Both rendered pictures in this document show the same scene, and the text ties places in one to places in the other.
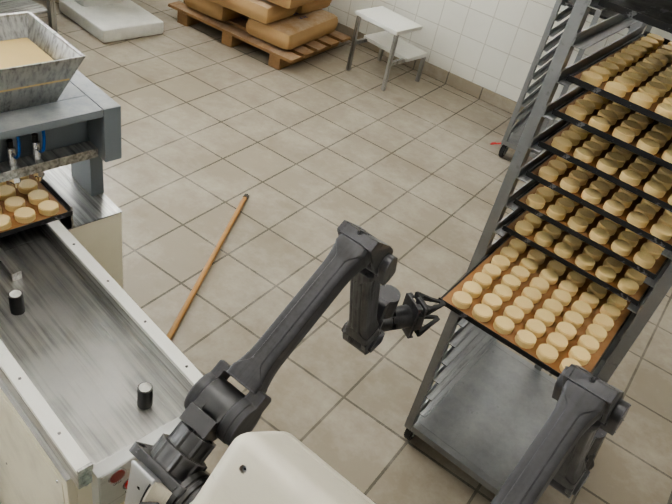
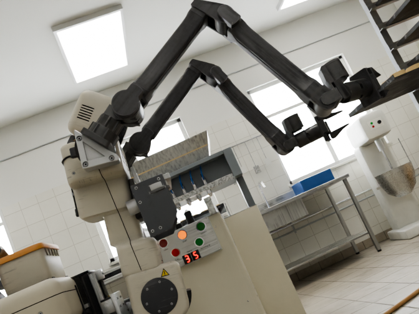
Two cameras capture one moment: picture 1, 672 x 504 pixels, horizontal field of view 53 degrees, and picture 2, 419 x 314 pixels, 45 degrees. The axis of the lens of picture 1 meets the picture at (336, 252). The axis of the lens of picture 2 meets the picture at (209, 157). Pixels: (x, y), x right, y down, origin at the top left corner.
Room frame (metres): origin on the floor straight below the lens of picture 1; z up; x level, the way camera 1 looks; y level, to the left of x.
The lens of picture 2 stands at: (-0.28, -1.44, 0.71)
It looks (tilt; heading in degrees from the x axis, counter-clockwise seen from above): 10 degrees up; 52
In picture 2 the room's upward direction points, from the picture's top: 24 degrees counter-clockwise
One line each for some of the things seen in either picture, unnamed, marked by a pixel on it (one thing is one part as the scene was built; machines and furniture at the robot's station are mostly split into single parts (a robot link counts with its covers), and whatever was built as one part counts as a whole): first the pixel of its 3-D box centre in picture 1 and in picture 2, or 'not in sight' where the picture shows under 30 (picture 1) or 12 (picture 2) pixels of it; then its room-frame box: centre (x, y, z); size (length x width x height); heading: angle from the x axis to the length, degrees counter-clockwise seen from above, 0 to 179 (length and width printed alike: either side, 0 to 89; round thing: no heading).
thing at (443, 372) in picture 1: (481, 333); not in sight; (1.82, -0.59, 0.42); 0.64 x 0.03 x 0.03; 149
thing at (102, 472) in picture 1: (147, 460); (186, 245); (0.79, 0.29, 0.77); 0.24 x 0.04 x 0.14; 143
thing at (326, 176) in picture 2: not in sight; (312, 182); (4.08, 2.56, 0.95); 0.40 x 0.30 x 0.14; 155
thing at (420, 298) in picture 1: (427, 309); (332, 119); (1.25, -0.25, 0.97); 0.09 x 0.07 x 0.07; 120
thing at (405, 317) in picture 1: (400, 316); (317, 131); (1.22, -0.19, 0.95); 0.07 x 0.07 x 0.10; 30
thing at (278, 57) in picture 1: (260, 27); not in sight; (5.14, 0.99, 0.06); 1.20 x 0.80 x 0.11; 65
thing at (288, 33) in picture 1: (293, 24); not in sight; (5.02, 0.72, 0.19); 0.72 x 0.42 x 0.15; 157
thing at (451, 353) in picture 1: (489, 315); not in sight; (1.82, -0.59, 0.51); 0.64 x 0.03 x 0.03; 149
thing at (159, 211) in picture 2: not in sight; (151, 202); (0.53, -0.05, 0.92); 0.28 x 0.16 x 0.22; 60
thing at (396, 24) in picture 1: (388, 46); not in sight; (4.91, -0.03, 0.23); 0.44 x 0.44 x 0.46; 54
